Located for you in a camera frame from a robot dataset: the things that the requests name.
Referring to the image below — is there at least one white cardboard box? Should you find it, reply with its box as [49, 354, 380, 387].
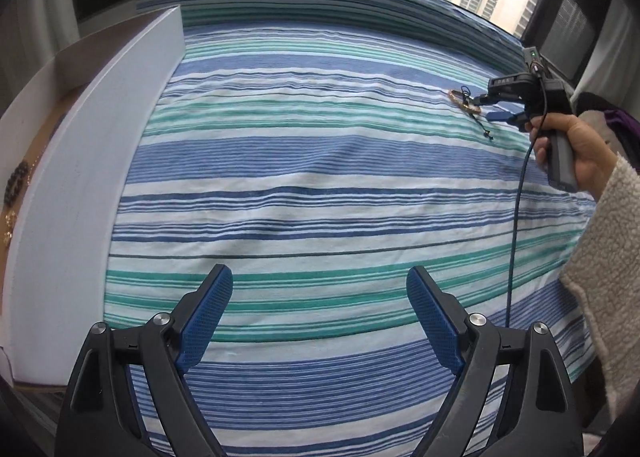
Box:
[1, 7, 186, 389]

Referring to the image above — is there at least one white fleece sleeve forearm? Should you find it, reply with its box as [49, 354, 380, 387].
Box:
[561, 157, 639, 417]

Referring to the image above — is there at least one black bead bracelet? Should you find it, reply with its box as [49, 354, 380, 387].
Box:
[3, 160, 32, 206]

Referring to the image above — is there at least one person's right hand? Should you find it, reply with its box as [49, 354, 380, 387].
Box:
[526, 112, 617, 202]

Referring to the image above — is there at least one blue striped bed sheet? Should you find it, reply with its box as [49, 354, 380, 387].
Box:
[104, 0, 594, 456]

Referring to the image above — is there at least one green jade pendant cord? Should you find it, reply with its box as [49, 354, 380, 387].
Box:
[446, 83, 497, 142]

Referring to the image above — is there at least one white curtain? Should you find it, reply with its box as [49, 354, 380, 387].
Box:
[570, 0, 639, 119]

